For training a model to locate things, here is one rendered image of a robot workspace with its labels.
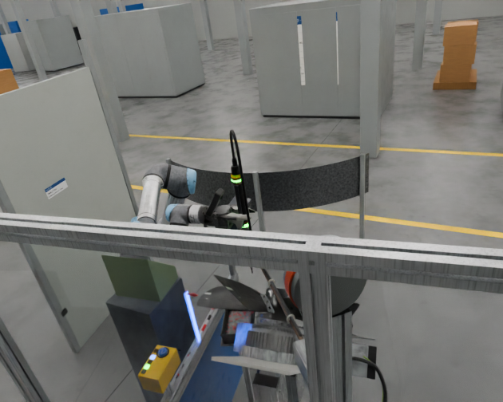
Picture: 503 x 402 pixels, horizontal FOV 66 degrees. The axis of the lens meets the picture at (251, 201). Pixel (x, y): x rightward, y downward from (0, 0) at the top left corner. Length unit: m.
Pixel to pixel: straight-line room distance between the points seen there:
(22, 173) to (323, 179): 2.34
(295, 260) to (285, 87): 7.41
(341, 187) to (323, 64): 4.23
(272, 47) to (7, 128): 5.74
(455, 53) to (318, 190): 6.24
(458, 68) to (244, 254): 8.91
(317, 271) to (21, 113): 2.67
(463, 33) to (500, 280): 8.76
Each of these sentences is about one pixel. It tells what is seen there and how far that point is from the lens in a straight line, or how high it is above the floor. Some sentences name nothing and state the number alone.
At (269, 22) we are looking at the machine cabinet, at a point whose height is 1.79.
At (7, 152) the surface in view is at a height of 1.66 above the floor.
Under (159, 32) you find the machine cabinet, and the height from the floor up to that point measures 1.70.
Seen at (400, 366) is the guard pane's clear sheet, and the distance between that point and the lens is 0.72.
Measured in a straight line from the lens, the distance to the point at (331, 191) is 3.63.
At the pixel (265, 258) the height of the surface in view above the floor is 2.03.
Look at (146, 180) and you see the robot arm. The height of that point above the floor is 1.70.
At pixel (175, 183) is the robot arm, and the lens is 1.83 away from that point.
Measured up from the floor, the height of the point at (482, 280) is 2.03.
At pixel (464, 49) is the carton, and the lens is 9.30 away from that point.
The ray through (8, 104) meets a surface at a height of 1.93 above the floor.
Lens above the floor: 2.38
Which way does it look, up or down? 28 degrees down
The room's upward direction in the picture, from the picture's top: 8 degrees counter-clockwise
